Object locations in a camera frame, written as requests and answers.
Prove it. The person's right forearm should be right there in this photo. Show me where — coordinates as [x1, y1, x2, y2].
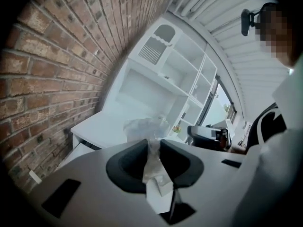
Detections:
[230, 144, 248, 155]

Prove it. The person's white shirt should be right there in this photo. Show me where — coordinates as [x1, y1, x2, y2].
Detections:
[233, 62, 303, 227]

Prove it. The white shelf cabinet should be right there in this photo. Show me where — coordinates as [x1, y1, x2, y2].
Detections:
[70, 17, 218, 151]

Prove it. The black head-mounted camera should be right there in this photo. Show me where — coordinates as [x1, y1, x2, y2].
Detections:
[241, 8, 263, 37]

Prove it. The person's head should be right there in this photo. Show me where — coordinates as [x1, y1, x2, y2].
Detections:
[253, 1, 299, 68]

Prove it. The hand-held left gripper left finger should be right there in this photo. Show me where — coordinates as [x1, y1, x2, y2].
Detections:
[106, 138, 149, 194]

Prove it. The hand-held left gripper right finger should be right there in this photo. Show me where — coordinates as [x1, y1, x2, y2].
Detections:
[160, 139, 205, 189]

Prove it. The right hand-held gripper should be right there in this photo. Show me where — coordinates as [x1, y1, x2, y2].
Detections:
[187, 124, 232, 151]

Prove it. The white wall socket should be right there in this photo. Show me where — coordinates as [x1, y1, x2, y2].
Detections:
[28, 170, 42, 184]

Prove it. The black and white chair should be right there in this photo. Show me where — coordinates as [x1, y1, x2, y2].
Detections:
[246, 102, 287, 149]

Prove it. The clear plastic item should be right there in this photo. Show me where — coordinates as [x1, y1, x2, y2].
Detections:
[123, 117, 183, 186]

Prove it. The dark-framed window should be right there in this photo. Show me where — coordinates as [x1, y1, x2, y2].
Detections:
[198, 74, 238, 128]

